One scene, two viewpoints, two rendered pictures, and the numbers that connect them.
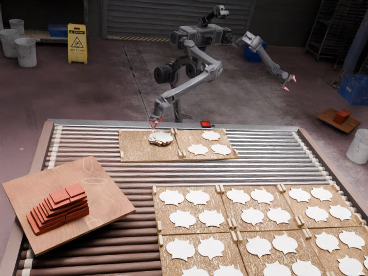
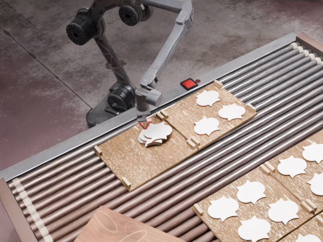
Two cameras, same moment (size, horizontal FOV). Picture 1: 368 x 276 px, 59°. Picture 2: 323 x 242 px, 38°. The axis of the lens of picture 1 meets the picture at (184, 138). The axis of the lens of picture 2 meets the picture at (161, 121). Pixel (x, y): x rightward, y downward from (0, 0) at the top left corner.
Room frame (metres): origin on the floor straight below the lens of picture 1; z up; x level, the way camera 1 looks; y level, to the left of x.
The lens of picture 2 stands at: (0.23, 0.54, 2.70)
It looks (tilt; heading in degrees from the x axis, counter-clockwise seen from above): 44 degrees down; 346
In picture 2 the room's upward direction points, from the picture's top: 5 degrees counter-clockwise
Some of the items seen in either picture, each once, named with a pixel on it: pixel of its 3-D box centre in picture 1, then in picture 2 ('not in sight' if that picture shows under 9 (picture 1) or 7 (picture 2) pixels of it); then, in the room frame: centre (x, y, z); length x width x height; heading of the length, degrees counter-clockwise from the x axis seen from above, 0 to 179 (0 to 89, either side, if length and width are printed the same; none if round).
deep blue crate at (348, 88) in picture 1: (357, 90); not in sight; (5.52, -2.87, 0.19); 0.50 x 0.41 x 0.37; 15
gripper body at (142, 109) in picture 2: (157, 111); (142, 104); (1.91, 0.21, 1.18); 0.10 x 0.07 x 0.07; 169
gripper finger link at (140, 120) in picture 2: (154, 122); (144, 120); (1.88, 0.22, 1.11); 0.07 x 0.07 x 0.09; 79
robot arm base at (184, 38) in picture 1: (184, 42); not in sight; (2.60, 0.13, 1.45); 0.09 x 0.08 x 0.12; 132
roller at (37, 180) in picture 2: (187, 136); (177, 111); (2.10, -0.02, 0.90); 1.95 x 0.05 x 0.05; 106
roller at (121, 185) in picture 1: (202, 185); (241, 172); (1.57, -0.17, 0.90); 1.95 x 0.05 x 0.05; 106
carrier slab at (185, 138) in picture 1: (204, 144); (207, 114); (1.99, -0.16, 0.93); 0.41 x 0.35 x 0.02; 109
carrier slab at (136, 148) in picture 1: (148, 145); (144, 150); (1.86, 0.24, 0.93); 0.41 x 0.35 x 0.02; 109
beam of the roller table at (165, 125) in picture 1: (184, 128); (165, 102); (2.22, 0.01, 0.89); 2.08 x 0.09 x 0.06; 106
